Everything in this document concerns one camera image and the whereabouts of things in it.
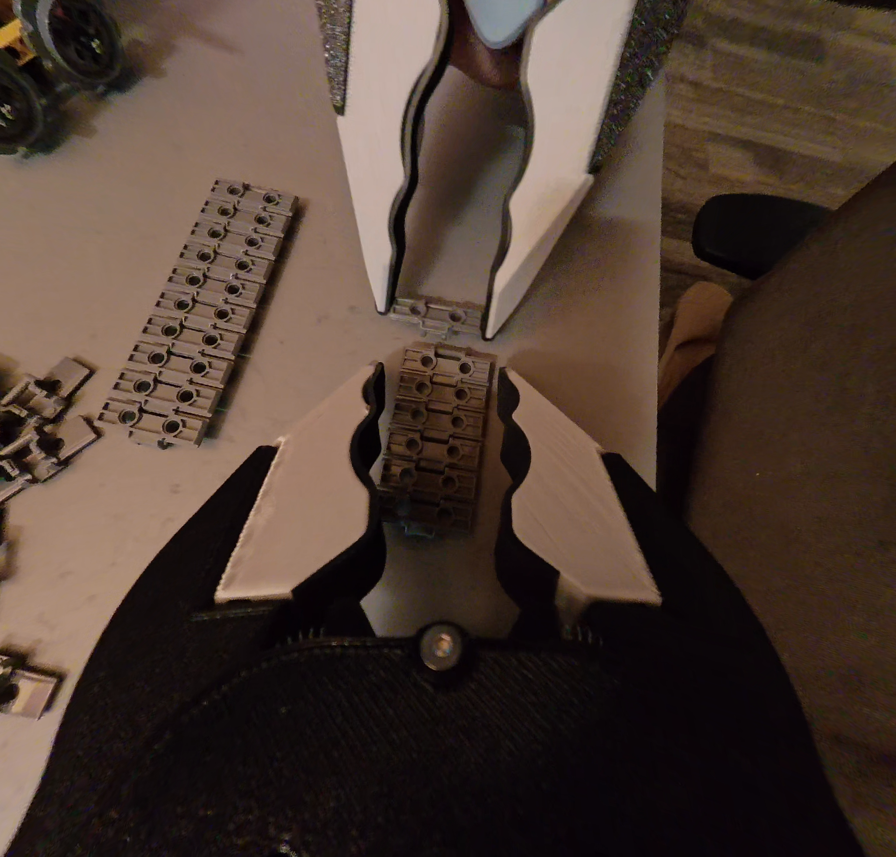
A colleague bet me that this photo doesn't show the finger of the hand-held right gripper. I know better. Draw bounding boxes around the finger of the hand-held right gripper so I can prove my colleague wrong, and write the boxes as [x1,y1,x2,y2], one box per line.
[336,0,451,315]
[483,0,641,342]

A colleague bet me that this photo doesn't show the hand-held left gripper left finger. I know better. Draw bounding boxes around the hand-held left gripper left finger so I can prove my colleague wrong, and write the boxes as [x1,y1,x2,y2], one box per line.
[213,362,388,605]

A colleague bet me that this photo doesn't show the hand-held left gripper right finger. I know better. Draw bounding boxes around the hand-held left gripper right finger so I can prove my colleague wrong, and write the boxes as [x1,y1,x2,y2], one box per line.
[493,367,663,621]

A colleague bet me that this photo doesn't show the short grey track strip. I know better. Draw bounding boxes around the short grey track strip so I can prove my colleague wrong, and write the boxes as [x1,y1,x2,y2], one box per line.
[377,341,499,539]

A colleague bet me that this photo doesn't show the single grey track link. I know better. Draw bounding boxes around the single grey track link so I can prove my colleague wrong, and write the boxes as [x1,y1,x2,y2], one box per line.
[388,299,485,339]

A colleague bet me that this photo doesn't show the assembled grey track strip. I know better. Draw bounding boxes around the assembled grey track strip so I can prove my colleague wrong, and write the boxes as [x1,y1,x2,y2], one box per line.
[96,178,301,450]

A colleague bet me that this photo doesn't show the pile of grey track links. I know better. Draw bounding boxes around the pile of grey track links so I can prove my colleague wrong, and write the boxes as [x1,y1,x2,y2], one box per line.
[0,356,99,721]

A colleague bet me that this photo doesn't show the person's right hand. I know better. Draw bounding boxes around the person's right hand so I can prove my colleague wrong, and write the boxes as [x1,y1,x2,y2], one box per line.
[448,9,538,90]

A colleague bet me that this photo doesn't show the person's beige trousers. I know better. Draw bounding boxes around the person's beige trousers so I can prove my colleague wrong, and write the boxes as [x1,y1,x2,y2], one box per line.
[659,282,735,410]

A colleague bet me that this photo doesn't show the person's grey clothing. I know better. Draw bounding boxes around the person's grey clothing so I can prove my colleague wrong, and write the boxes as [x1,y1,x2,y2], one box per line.
[658,164,896,857]

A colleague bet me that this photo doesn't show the person's black shoe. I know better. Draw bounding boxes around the person's black shoe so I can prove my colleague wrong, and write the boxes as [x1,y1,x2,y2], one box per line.
[692,194,834,280]

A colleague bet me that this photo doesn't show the yellow black brick vehicle model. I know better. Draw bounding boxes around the yellow black brick vehicle model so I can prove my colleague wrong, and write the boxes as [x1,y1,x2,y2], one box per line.
[0,0,127,158]

